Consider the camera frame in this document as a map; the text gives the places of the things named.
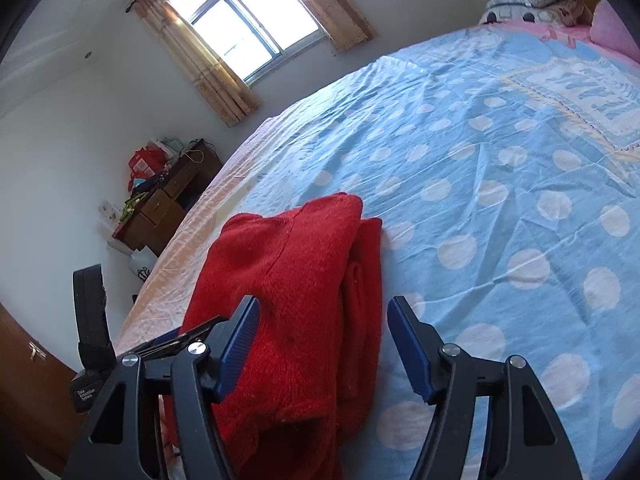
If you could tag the white cartoon print pillow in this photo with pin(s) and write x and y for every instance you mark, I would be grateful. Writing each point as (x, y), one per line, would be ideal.
(505, 14)

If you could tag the wooden desk with drawers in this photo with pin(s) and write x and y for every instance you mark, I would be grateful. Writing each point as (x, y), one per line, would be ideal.
(165, 200)

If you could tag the white plastic container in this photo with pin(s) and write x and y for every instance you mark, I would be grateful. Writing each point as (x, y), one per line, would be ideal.
(142, 264)

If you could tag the blue polka-dot bed sheet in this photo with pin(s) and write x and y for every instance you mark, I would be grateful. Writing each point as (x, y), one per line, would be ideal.
(475, 185)

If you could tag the floral patterned pillow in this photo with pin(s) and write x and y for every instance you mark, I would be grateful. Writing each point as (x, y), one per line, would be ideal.
(562, 10)

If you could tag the pink pillow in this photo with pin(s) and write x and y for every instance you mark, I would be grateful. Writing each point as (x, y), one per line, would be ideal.
(617, 30)

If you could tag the window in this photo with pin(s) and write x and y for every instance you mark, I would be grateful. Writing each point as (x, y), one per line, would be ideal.
(245, 15)

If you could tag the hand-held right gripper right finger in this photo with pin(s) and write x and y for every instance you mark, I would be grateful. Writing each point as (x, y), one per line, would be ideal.
(407, 345)

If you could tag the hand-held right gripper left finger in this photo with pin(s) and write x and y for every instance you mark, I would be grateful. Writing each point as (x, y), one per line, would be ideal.
(240, 345)

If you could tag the short beige curtain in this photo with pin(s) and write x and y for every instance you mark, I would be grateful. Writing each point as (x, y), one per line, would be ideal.
(340, 5)

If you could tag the brown wooden door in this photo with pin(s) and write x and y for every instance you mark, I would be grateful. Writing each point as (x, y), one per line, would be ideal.
(35, 400)

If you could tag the red bag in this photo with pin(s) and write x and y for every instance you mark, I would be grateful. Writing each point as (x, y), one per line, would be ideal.
(146, 165)

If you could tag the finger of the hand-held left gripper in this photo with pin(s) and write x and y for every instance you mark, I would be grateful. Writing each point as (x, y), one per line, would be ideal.
(170, 340)

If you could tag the blue polka dot bedsheet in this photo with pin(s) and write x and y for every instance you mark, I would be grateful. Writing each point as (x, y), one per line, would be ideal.
(170, 265)

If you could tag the wall outlet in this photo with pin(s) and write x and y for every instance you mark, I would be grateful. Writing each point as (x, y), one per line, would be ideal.
(108, 210)

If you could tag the long beige curtain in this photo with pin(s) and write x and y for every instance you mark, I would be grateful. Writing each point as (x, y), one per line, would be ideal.
(200, 60)

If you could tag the red knit sweater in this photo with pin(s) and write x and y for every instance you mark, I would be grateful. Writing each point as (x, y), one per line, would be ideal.
(300, 270)

